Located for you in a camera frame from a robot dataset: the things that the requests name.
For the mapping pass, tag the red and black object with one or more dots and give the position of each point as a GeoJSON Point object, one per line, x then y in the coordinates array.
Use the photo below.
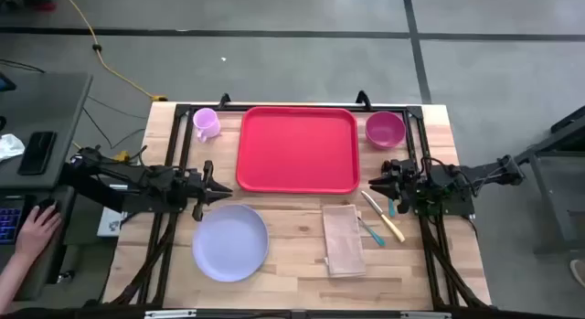
{"type": "Point", "coordinates": [43, 6]}

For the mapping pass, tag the lavender plastic plate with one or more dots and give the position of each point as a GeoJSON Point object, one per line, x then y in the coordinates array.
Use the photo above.
{"type": "Point", "coordinates": [230, 243]}

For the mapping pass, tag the person's forearm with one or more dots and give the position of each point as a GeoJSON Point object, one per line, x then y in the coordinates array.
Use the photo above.
{"type": "Point", "coordinates": [11, 282]}

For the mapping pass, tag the person's shoe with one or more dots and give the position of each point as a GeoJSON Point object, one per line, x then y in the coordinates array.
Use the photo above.
{"type": "Point", "coordinates": [579, 273]}

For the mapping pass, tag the white crumpled tissue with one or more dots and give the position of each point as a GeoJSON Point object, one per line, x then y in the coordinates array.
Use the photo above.
{"type": "Point", "coordinates": [9, 147]}

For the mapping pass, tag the backlit computer keyboard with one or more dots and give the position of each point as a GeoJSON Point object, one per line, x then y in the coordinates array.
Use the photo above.
{"type": "Point", "coordinates": [9, 223]}

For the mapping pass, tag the grey side table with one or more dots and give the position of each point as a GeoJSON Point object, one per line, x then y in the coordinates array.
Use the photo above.
{"type": "Point", "coordinates": [557, 182]}

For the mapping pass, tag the black computer mouse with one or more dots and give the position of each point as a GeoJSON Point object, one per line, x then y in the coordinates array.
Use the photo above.
{"type": "Point", "coordinates": [45, 204]}

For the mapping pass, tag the red plastic tray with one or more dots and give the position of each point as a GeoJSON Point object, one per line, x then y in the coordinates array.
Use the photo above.
{"type": "Point", "coordinates": [297, 150]}

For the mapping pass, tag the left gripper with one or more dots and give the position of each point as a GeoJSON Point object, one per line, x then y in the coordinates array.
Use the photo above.
{"type": "Point", "coordinates": [198, 188]}

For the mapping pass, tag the magenta plastic bowl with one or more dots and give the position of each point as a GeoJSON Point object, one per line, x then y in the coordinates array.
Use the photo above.
{"type": "Point", "coordinates": [385, 129]}

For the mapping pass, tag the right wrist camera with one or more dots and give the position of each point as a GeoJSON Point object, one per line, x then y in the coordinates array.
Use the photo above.
{"type": "Point", "coordinates": [441, 178]}

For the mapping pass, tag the black metal table frame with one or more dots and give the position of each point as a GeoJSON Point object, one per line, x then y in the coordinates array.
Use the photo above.
{"type": "Point", "coordinates": [228, 108]}

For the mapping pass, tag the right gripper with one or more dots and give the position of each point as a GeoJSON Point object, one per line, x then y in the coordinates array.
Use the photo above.
{"type": "Point", "coordinates": [404, 182]}

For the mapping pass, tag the white box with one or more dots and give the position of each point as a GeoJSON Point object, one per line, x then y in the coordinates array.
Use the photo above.
{"type": "Point", "coordinates": [109, 223]}

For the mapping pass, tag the beige napkin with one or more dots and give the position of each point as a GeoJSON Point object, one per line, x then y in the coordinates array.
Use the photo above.
{"type": "Point", "coordinates": [343, 241]}

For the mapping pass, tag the pink plastic mug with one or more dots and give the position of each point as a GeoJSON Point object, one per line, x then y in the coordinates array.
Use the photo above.
{"type": "Point", "coordinates": [206, 122]}

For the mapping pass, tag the grey desk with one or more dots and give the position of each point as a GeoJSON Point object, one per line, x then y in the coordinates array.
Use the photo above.
{"type": "Point", "coordinates": [50, 104]}

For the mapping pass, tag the silver metal bracket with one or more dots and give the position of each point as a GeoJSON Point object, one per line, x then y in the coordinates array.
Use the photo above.
{"type": "Point", "coordinates": [169, 314]}
{"type": "Point", "coordinates": [425, 315]}

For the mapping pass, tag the screen device corner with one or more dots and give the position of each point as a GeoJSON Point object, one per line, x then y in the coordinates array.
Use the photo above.
{"type": "Point", "coordinates": [5, 83]}

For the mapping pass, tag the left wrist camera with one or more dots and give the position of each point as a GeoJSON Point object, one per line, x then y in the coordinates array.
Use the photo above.
{"type": "Point", "coordinates": [163, 176]}

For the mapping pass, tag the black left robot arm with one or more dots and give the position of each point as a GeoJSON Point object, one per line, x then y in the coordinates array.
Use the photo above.
{"type": "Point", "coordinates": [100, 191]}

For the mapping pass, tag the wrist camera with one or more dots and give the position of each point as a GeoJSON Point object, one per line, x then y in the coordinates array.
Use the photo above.
{"type": "Point", "coordinates": [163, 176]}
{"type": "Point", "coordinates": [441, 178]}

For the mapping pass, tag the person's hand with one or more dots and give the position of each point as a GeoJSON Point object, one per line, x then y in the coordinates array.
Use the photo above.
{"type": "Point", "coordinates": [36, 232]}

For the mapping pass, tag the black smartphone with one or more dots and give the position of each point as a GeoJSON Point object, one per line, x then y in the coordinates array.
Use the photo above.
{"type": "Point", "coordinates": [36, 152]}

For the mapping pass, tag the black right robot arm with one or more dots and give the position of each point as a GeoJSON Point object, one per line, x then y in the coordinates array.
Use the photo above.
{"type": "Point", "coordinates": [475, 177]}

